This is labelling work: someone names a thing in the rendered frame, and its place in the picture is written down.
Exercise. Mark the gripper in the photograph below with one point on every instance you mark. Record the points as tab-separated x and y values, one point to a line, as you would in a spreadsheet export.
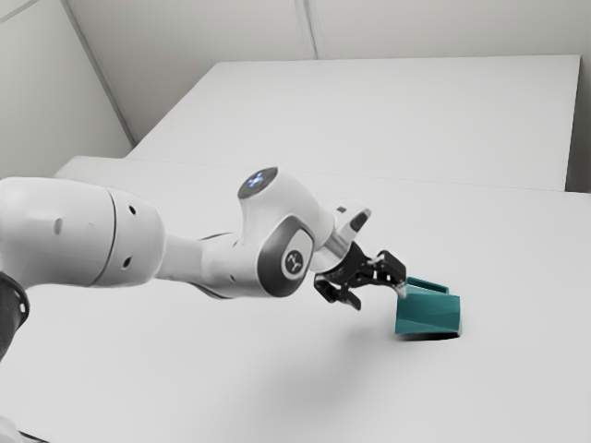
349	270

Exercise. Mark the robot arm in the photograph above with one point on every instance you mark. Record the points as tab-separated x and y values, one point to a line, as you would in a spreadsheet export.
138	235

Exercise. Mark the teal faceted mug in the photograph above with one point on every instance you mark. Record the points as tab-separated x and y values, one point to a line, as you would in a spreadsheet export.
427	310

